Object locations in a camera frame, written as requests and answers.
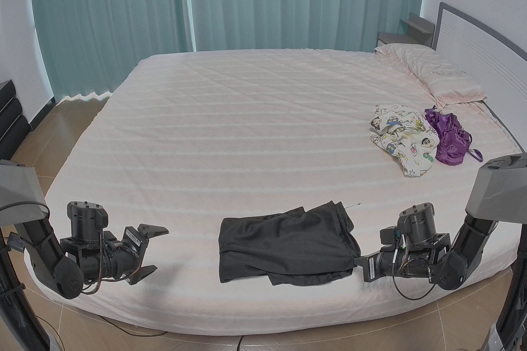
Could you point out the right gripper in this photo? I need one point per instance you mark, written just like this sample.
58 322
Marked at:
383 265

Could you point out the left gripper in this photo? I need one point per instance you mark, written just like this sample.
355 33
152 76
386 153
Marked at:
123 261

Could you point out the black long-sleeved shirt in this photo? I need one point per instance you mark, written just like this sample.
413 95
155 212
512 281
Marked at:
284 246

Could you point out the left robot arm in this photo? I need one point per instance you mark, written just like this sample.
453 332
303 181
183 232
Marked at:
20 185

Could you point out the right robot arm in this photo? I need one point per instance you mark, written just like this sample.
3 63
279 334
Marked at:
498 193

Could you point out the bed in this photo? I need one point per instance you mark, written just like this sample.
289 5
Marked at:
247 115

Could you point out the white printed garment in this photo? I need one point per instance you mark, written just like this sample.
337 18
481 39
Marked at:
411 152

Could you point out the purple satin garment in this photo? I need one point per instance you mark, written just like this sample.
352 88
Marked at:
451 143

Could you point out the pale pink pillow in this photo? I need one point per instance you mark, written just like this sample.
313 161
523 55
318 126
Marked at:
440 73

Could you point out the grey bedside table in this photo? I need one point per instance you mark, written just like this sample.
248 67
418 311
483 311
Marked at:
405 34

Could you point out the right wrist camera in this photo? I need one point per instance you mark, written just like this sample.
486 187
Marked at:
388 236

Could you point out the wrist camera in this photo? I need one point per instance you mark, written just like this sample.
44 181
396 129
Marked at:
388 236
110 240

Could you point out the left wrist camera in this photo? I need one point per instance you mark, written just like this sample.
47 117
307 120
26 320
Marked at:
110 240

